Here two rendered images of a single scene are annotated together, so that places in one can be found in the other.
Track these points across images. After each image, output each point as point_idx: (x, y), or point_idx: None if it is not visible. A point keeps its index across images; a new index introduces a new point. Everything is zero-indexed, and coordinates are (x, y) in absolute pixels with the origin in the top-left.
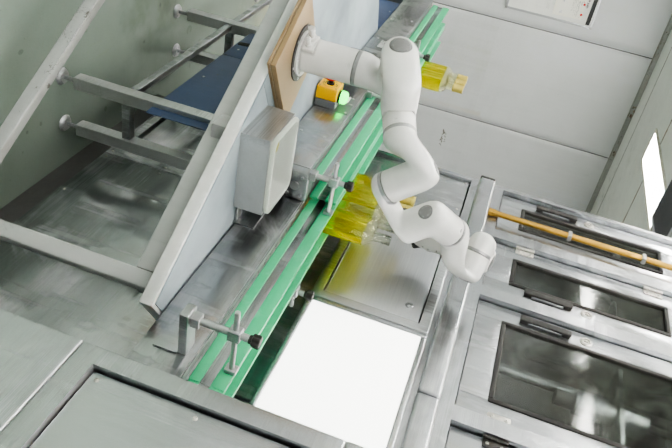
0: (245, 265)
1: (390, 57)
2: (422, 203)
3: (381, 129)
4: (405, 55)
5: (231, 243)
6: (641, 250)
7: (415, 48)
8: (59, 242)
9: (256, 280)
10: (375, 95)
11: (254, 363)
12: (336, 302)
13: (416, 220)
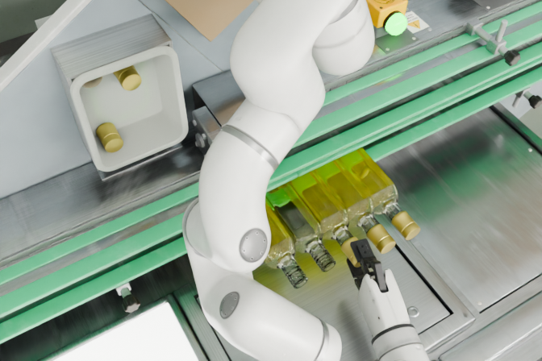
0: (32, 230)
1: None
2: (246, 284)
3: (468, 90)
4: None
5: (55, 189)
6: None
7: None
8: None
9: (32, 258)
10: (478, 33)
11: (35, 346)
12: (190, 324)
13: (215, 309)
